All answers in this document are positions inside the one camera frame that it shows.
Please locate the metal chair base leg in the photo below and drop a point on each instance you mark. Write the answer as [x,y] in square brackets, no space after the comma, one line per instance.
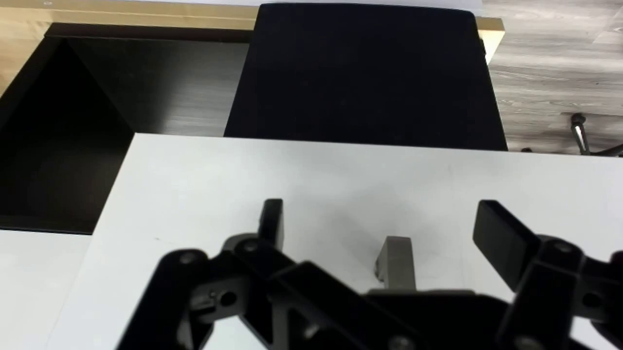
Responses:
[581,132]

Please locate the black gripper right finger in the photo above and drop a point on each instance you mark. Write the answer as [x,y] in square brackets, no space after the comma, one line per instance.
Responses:
[538,284]

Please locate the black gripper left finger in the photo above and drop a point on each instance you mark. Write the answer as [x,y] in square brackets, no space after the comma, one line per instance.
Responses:
[293,291]

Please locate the black cube shelf unit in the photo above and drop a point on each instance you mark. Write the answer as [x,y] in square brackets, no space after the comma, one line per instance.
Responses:
[65,128]

